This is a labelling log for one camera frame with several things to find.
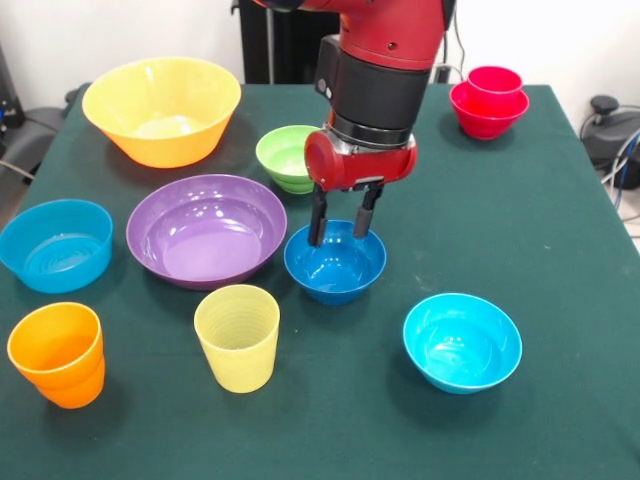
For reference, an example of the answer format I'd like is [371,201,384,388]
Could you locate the red-pink cup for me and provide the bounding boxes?
[466,65,525,102]

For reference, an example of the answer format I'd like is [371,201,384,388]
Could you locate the blue ribbed bowl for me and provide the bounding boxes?
[0,198,115,295]

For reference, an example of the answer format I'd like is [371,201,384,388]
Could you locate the yellow-green cup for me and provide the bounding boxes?
[193,283,282,395]

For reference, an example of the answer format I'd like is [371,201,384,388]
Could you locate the dark green tablecloth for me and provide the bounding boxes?
[0,82,640,480]

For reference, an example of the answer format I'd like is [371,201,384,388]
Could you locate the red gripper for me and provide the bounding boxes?
[303,127,420,249]

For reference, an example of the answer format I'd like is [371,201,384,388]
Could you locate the orange cup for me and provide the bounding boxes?
[6,300,107,410]

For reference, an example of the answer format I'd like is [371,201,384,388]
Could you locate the large orange bowl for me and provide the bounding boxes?
[81,56,243,170]

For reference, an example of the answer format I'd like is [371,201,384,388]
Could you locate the green bowl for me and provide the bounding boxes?
[255,124,322,195]

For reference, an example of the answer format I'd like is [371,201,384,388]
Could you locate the red-pink bowl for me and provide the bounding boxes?
[448,82,531,142]

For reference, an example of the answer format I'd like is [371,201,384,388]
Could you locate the dark blue bowl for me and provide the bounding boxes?
[283,219,388,307]

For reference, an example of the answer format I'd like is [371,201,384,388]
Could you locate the cyan bowl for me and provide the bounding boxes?
[402,293,524,396]

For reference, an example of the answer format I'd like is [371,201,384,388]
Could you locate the black device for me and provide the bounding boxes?
[0,44,26,136]

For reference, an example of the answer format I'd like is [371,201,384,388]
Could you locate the grey pedestal foot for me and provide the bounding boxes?
[9,89,81,171]
[579,96,640,169]

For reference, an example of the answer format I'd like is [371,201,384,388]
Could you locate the large purple bowl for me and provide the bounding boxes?
[125,173,289,291]

